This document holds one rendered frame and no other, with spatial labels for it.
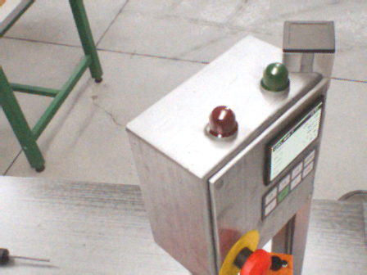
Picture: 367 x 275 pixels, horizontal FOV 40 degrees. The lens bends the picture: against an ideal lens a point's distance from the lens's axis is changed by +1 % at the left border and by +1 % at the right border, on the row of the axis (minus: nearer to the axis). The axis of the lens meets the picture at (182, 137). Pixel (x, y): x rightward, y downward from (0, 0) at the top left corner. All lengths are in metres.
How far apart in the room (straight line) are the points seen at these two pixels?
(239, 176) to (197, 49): 2.59
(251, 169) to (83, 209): 0.82
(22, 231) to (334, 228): 0.70
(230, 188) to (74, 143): 2.17
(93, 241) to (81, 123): 1.55
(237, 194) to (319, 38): 0.16
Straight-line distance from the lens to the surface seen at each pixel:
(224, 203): 0.42
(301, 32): 0.48
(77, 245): 1.16
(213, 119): 0.40
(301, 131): 0.47
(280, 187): 0.50
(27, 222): 1.24
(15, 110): 2.22
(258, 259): 0.49
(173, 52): 2.98
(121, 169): 2.38
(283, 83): 0.44
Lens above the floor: 1.77
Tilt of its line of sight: 46 degrees down
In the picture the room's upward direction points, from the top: 8 degrees counter-clockwise
